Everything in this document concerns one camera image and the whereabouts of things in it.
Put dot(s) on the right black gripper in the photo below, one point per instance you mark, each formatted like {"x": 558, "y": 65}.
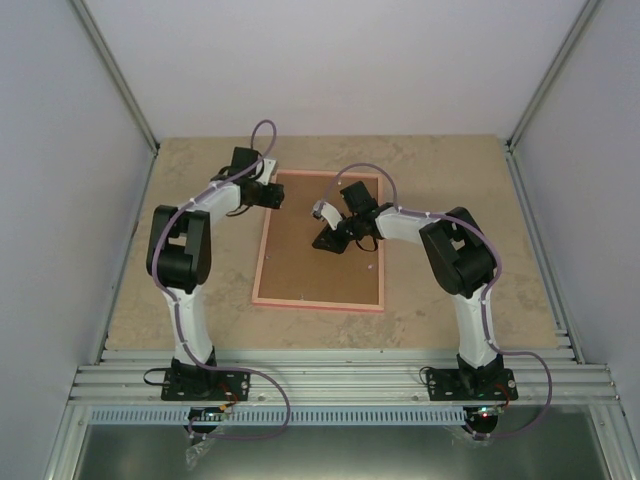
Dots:
{"x": 336, "y": 245}

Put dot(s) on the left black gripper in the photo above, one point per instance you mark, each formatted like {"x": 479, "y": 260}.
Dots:
{"x": 274, "y": 198}

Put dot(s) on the brown cardboard backing board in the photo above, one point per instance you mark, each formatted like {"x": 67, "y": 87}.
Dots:
{"x": 320, "y": 275}

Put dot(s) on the pink wooden picture frame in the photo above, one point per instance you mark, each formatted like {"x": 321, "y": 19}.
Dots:
{"x": 260, "y": 260}

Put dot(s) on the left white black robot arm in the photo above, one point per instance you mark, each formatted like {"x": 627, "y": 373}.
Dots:
{"x": 179, "y": 255}

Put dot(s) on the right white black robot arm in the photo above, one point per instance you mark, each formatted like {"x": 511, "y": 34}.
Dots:
{"x": 462, "y": 265}

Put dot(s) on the crumpled clear plastic wrap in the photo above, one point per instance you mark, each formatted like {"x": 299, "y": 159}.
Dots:
{"x": 195, "y": 452}

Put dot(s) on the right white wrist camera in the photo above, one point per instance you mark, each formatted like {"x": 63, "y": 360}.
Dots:
{"x": 322, "y": 210}

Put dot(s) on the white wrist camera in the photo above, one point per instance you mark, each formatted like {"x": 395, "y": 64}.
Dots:
{"x": 266, "y": 170}
{"x": 322, "y": 210}

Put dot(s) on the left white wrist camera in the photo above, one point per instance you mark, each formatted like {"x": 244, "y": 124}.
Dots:
{"x": 266, "y": 170}

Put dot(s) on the grey slotted cable duct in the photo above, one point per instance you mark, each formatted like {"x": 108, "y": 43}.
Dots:
{"x": 274, "y": 416}

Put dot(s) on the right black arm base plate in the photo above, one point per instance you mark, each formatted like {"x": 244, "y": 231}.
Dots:
{"x": 459, "y": 385}

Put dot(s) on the right aluminium corner post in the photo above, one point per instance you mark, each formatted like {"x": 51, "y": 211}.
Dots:
{"x": 567, "y": 47}

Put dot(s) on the aluminium corner post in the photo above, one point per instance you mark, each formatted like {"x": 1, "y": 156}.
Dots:
{"x": 567, "y": 47}
{"x": 114, "y": 72}

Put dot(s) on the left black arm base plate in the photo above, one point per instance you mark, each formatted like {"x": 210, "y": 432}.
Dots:
{"x": 204, "y": 385}

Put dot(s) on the left aluminium corner post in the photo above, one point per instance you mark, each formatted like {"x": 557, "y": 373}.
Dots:
{"x": 114, "y": 72}

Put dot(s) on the aluminium rail bed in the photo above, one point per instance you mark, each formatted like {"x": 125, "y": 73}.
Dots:
{"x": 308, "y": 374}

